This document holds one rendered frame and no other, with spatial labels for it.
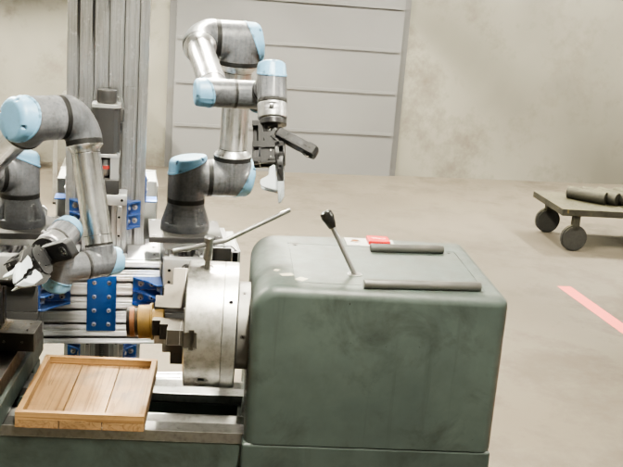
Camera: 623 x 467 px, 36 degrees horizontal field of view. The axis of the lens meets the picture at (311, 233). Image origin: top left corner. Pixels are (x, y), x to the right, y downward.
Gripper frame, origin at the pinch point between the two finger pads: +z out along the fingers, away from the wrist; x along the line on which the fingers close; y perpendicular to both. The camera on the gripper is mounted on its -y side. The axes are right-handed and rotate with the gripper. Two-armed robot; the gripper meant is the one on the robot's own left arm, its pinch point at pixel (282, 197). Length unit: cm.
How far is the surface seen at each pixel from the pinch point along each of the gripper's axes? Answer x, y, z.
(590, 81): -798, -322, -286
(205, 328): 9.4, 18.3, 32.7
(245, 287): -0.5, 9.6, 22.3
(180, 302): -4.4, 26.2, 25.2
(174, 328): 6.9, 25.8, 32.4
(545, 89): -792, -270, -276
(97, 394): -9, 48, 47
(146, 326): -0.7, 33.8, 31.3
